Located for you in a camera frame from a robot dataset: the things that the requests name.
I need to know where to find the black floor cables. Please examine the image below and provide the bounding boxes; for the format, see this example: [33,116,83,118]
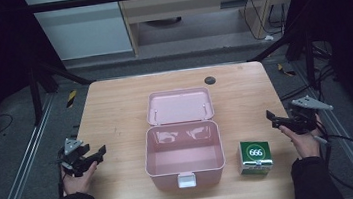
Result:
[273,38,341,103]

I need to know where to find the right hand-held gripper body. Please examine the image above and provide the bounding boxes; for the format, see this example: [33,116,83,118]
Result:
[285,92,337,137]

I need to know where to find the thin black floor cable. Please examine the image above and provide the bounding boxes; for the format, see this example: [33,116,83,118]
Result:
[0,112,16,135]

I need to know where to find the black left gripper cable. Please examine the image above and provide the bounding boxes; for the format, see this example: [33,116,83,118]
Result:
[53,152,69,199]

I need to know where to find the black round table grommet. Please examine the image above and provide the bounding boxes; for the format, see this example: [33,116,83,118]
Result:
[203,75,217,86]

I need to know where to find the white cabinet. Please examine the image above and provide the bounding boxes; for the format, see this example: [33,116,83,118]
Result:
[23,0,135,66]

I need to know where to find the pink storage box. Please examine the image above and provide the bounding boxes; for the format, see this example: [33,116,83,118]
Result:
[136,84,229,194]

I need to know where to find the black metal stand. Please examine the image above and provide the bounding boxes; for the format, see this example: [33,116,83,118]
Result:
[242,23,320,97]
[24,50,101,128]

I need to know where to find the wooden desk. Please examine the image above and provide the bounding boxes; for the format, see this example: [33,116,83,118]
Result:
[115,0,307,59]

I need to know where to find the person's left hand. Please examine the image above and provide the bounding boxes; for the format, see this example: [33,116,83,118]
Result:
[59,160,102,197]

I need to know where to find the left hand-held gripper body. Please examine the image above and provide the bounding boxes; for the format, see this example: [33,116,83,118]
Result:
[55,135,95,180]

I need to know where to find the aluminium floor rail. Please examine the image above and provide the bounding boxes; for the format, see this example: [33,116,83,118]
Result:
[0,92,68,199]
[292,53,353,199]

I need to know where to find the green and white carton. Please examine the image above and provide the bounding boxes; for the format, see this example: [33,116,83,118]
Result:
[236,137,276,179]

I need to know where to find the yellow and black tape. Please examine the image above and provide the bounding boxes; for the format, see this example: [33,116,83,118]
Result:
[64,89,80,109]
[276,61,298,79]

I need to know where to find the person's right hand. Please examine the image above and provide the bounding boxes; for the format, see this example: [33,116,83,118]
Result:
[277,113,327,163]

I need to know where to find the black cables under desk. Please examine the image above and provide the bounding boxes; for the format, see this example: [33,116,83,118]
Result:
[241,0,291,43]

